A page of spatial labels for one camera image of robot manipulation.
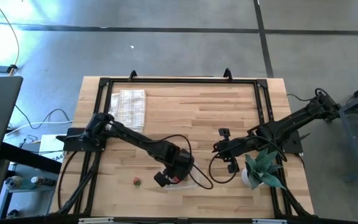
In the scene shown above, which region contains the white checked kitchen towel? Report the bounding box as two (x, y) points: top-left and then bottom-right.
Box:
(109, 89), (147, 134)

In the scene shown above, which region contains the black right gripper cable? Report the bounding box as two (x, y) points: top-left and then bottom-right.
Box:
(208, 152), (241, 185)

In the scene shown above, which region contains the black floor cable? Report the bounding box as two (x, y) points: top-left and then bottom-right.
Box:
(13, 104), (73, 130)

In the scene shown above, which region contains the brown bottle white cap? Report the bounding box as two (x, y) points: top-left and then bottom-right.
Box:
(30, 175), (57, 187)

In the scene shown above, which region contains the white printed box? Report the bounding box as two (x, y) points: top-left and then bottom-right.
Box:
(38, 134), (71, 162)

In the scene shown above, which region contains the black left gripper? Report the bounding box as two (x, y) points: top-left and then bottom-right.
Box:
(153, 149), (195, 188)

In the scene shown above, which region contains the green leafy plant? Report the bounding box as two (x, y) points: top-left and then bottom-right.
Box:
(244, 146), (287, 190)

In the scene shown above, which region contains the black metal table frame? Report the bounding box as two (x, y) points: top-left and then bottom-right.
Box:
(50, 77), (315, 218)

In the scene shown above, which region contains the clear plastic bag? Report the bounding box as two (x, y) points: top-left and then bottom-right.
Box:
(162, 161), (201, 191)

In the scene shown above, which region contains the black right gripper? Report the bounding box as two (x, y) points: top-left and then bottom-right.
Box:
(213, 128), (242, 174)

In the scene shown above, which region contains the yellow hanging cable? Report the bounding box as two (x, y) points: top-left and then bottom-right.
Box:
(0, 0), (21, 77)

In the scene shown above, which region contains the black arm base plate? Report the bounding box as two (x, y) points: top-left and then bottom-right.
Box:
(55, 126), (107, 153)
(278, 129), (311, 156)

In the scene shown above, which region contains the white floor cable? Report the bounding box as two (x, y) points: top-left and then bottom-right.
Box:
(4, 119), (74, 136)

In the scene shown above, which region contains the black right arm base cable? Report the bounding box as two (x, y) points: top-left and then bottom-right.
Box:
(287, 93), (316, 102)

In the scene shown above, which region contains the white plant pot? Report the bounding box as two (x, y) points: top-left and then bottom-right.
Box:
(240, 167), (265, 187)

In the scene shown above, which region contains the black desk beam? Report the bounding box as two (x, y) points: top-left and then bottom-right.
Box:
(0, 142), (62, 175)

